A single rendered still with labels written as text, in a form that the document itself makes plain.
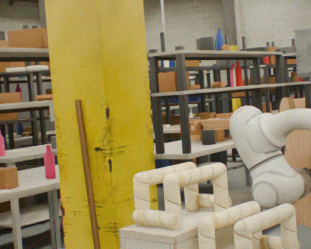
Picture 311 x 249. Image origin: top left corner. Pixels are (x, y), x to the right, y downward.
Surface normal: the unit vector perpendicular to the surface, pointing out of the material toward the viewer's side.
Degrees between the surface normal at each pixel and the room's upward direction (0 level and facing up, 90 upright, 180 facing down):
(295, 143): 88
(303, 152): 88
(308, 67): 90
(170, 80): 90
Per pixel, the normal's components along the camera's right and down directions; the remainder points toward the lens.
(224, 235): 0.76, -0.02
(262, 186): -0.55, -0.06
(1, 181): -0.36, 0.07
